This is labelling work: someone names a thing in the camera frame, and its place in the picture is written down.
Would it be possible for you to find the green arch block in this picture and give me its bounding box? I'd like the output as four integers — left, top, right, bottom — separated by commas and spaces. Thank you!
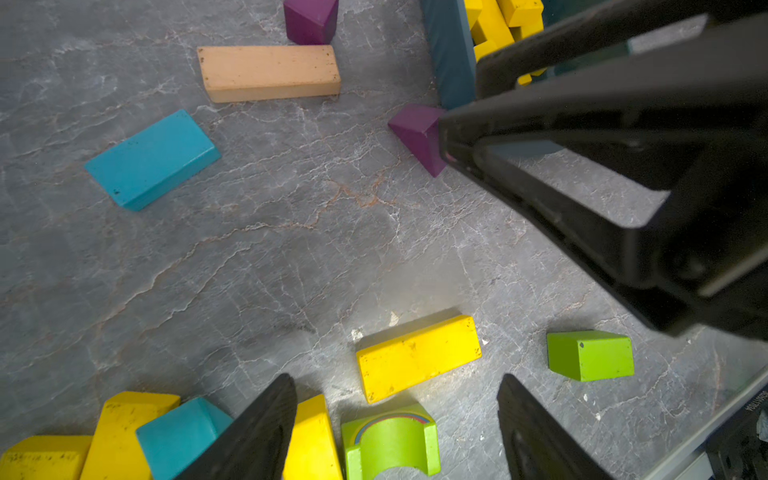
341, 403, 442, 479

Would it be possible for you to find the natural wood block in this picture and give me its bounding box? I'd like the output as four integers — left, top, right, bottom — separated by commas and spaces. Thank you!
197, 45, 341, 103

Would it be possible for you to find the small teal block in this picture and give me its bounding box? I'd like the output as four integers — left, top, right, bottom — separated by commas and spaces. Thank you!
85, 110, 221, 212

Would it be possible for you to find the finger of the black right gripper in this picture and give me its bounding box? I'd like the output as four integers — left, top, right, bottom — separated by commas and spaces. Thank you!
476, 0, 720, 99

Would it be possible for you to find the yellow rectangular block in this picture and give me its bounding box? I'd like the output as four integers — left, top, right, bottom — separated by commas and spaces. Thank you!
497, 0, 544, 41

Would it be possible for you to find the long yellow block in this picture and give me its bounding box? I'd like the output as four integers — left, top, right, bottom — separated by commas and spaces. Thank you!
81, 391, 181, 479
356, 315, 482, 404
471, 0, 515, 62

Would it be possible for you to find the teal plastic bin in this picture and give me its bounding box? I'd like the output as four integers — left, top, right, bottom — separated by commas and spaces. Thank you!
420, 0, 632, 160

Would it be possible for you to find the green flat block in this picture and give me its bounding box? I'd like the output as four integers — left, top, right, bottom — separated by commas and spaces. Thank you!
546, 330, 635, 382

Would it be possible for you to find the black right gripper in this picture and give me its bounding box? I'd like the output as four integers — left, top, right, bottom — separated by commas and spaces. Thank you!
440, 1, 767, 338

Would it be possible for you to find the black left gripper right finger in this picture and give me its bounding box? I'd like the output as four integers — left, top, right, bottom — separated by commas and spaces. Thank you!
497, 373, 611, 479

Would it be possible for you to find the purple wedge block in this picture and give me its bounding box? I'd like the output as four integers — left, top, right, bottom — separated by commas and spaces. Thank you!
388, 104, 446, 177

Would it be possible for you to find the upright teal block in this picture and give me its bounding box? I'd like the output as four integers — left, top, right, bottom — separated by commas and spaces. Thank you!
136, 398, 233, 480

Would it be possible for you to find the purple cube block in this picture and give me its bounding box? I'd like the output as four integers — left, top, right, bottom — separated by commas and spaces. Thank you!
283, 0, 339, 45

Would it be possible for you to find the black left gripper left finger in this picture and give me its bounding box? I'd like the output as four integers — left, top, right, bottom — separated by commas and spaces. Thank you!
178, 373, 298, 480

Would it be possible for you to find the yellow cube block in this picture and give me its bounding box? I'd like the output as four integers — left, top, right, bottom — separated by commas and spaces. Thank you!
517, 68, 547, 86

